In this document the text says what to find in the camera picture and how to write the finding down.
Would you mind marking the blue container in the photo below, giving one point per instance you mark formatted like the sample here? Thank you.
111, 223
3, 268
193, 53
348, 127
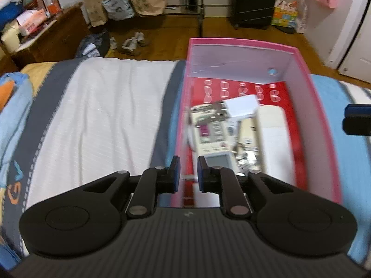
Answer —
10, 16

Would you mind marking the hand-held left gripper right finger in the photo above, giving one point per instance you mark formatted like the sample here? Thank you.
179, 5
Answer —
201, 176

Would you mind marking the white charger adapter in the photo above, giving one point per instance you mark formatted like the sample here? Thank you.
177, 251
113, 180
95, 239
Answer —
242, 105

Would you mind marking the silver blister pack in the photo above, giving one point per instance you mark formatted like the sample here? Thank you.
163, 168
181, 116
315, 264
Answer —
207, 113
246, 159

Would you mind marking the grey patterned bag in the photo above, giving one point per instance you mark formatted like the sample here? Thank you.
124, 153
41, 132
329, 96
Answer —
118, 8

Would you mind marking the cream container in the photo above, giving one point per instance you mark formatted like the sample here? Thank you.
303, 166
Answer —
10, 37

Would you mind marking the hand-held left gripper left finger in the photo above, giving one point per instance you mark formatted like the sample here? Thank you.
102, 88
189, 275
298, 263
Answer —
175, 176

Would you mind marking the dark bag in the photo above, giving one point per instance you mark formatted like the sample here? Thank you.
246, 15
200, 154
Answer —
92, 45

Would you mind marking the striped printed bedsheet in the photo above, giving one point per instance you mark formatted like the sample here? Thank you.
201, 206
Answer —
101, 107

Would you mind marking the wooden nightstand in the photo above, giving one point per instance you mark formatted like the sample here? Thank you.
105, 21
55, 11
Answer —
58, 43

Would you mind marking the beige labelled remote control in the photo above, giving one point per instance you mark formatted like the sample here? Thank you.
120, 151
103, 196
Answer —
214, 142

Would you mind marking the colourful gift bag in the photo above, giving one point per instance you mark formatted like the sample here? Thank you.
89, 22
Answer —
285, 16

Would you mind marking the white plastic bag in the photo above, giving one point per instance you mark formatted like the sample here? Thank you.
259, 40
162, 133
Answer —
301, 14

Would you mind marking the black suitcase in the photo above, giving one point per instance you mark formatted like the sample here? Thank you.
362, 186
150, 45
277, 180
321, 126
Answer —
253, 3

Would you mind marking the slim white remote control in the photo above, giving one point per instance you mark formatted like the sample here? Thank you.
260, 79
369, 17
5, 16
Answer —
247, 133

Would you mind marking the narrow brown paper bag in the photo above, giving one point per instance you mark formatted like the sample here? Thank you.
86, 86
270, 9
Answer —
95, 8

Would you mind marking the white door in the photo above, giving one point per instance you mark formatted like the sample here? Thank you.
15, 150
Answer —
358, 55

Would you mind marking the pink cardboard box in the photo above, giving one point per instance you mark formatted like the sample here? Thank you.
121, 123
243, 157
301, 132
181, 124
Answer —
318, 139

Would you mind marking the wide white remote control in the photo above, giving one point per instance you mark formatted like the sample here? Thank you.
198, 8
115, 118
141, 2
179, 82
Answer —
274, 142

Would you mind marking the black garment rack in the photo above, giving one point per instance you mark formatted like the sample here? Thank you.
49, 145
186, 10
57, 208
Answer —
200, 20

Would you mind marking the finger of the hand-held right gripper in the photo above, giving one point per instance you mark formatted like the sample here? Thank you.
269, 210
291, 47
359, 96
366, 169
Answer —
358, 111

